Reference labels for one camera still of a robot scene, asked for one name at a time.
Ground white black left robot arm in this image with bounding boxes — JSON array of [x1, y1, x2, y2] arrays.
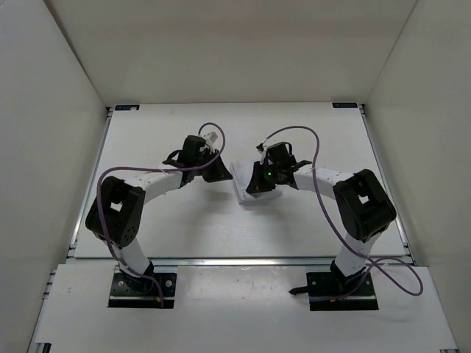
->
[[85, 132, 233, 295]]

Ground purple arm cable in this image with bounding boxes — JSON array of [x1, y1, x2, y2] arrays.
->
[[96, 122, 226, 301], [263, 126, 424, 301]]

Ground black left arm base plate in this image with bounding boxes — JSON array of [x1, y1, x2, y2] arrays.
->
[[107, 267, 177, 309]]

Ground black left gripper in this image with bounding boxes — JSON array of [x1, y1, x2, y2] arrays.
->
[[194, 149, 233, 182]]

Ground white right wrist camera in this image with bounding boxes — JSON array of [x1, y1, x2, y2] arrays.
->
[[256, 141, 270, 165]]

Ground dark right corner label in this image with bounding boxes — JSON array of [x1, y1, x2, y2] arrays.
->
[[332, 102, 358, 109]]

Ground dark corner label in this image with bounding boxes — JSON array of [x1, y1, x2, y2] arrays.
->
[[332, 102, 358, 109], [114, 104, 140, 111]]

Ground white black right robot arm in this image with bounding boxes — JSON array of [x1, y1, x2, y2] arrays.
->
[[237, 142, 397, 295]]

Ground white skirt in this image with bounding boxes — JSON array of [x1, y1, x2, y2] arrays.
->
[[230, 160, 283, 205]]

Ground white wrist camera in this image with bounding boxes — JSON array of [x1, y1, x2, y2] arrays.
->
[[256, 141, 270, 165], [202, 131, 218, 153]]

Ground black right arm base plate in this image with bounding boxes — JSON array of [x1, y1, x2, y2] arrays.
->
[[288, 267, 379, 312]]

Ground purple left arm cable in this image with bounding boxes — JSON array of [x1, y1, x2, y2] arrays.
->
[[96, 122, 226, 301]]

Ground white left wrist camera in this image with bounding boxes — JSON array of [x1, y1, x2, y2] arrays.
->
[[202, 131, 218, 153]]

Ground dark left corner label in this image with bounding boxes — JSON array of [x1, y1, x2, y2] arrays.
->
[[114, 104, 140, 111]]

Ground aluminium table edge rail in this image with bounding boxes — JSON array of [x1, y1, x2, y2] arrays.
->
[[68, 253, 417, 271]]

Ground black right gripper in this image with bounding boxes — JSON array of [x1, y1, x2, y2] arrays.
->
[[247, 161, 282, 194]]

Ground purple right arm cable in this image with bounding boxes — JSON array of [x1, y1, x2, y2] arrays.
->
[[263, 126, 424, 301]]

